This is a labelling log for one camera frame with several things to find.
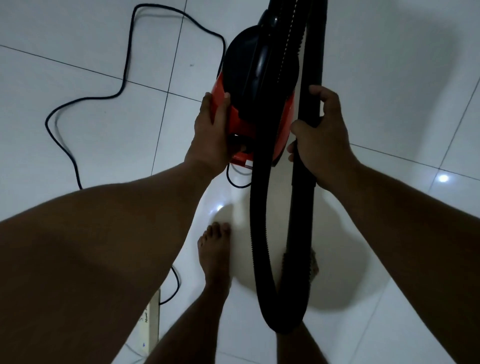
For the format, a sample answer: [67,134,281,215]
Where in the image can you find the person's left leg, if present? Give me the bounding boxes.
[144,221,232,364]

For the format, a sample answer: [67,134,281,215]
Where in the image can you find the person's left hand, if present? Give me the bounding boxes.
[184,91,246,178]

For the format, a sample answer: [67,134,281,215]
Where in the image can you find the black rigid vacuum tube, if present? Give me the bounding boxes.
[277,0,329,332]

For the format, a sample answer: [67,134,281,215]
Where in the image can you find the person's right forearm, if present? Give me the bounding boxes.
[330,161,480,364]

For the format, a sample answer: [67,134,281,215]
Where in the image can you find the white power strip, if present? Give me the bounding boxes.
[137,288,162,358]

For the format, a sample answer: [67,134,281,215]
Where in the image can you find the person's left forearm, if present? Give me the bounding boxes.
[0,160,223,364]

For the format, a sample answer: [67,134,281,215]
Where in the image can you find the person's leg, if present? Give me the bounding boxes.
[275,248,329,364]
[144,221,232,364]

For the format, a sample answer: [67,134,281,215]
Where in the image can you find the red and black vacuum cleaner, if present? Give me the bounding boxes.
[209,0,301,168]

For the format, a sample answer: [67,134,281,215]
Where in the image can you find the black power cord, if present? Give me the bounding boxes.
[44,3,253,306]

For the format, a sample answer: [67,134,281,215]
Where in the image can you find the black corrugated vacuum hose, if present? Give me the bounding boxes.
[249,0,314,335]

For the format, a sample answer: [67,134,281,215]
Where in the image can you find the person's right hand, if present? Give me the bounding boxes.
[286,85,361,193]

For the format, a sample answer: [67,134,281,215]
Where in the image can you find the person's right leg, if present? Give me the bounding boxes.
[275,248,329,364]

